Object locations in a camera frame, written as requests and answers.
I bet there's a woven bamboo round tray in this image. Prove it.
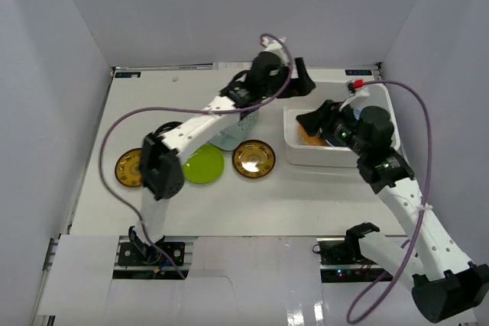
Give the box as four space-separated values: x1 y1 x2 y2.
298 124 329 147

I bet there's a pale blue rectangular divided plate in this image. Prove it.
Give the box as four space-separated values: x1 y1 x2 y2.
209 111 259 151

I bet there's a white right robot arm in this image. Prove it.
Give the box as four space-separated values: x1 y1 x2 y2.
296 100 488 323

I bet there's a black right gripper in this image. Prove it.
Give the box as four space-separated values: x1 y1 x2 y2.
295 100 369 158

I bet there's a right blue table label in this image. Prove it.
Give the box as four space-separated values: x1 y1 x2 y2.
345 69 372 76

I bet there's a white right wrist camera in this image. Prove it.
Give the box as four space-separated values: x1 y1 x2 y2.
339 79 370 111

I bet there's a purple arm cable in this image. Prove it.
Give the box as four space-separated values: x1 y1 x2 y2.
345 79 433 325
99 33 295 278

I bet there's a white paper sheet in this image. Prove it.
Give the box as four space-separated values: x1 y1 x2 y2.
215 62 251 70

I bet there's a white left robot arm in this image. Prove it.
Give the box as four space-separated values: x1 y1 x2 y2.
129 51 316 264

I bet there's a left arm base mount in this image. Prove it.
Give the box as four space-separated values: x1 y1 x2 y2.
112 226 189 280

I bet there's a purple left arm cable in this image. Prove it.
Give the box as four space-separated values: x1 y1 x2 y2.
99 33 295 278

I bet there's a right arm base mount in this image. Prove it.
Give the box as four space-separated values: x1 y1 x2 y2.
312 239 392 283

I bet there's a blue table label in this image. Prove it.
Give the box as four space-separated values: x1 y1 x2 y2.
345 69 372 76
114 71 141 79

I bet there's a left blue table label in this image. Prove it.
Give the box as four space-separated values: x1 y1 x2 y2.
114 71 141 79

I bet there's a black round plate near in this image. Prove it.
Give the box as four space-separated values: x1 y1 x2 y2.
154 121 183 136

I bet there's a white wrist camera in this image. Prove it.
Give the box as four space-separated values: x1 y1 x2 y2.
260 37 290 65
339 79 370 111

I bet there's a white plastic bin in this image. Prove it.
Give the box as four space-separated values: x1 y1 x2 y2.
283 81 401 168

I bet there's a light blue round plate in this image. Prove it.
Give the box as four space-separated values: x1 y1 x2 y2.
353 105 364 120

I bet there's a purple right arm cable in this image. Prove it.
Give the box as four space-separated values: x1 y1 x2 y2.
345 79 433 325

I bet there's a yellow patterned plate right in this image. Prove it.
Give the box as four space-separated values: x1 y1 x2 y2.
232 139 277 179

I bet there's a yellow patterned plate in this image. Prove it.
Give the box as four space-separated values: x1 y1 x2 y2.
232 139 277 179
115 148 142 188

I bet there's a yellow patterned plate left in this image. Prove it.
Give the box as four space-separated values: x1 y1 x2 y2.
115 148 142 188

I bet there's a lime green round plate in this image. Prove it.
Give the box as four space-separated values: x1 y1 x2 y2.
182 144 225 185

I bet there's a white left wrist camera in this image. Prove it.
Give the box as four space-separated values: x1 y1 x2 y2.
260 37 290 65

